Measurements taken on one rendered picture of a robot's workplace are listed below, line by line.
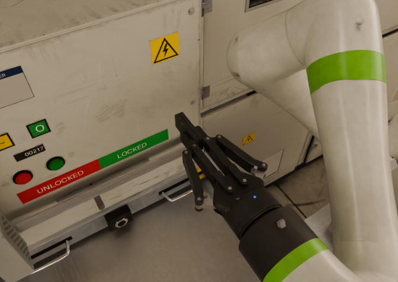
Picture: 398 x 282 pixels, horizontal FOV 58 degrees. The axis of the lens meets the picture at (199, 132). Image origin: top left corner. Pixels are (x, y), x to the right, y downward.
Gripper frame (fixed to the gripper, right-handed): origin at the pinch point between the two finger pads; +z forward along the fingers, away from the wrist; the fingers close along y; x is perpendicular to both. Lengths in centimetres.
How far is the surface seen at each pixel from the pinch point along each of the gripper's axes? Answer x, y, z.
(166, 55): 6.0, 3.2, 13.3
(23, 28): 16.1, -17.5, 17.2
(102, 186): -16.7, -15.3, 9.3
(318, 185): -123, 95, 26
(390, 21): -34, 117, 38
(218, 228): -38.4, 6.7, -1.8
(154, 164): -17.4, -3.7, 9.3
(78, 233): -33.0, -23.6, 12.0
